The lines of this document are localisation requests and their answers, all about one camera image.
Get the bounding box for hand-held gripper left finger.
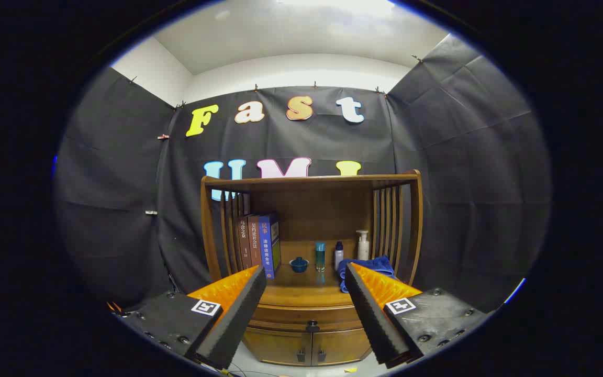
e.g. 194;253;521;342
113;265;267;370

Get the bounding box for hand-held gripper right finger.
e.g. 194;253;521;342
344;262;490;369

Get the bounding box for wooden drawer with black knob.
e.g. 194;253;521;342
247;304;367;335

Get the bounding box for wooden countertop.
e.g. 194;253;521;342
223;240;401;308

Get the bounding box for wooden cabinet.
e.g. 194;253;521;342
200;169;423;367

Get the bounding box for blue towel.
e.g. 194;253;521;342
338;255;396;294

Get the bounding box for reddish brown book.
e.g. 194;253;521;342
248;215;263;268

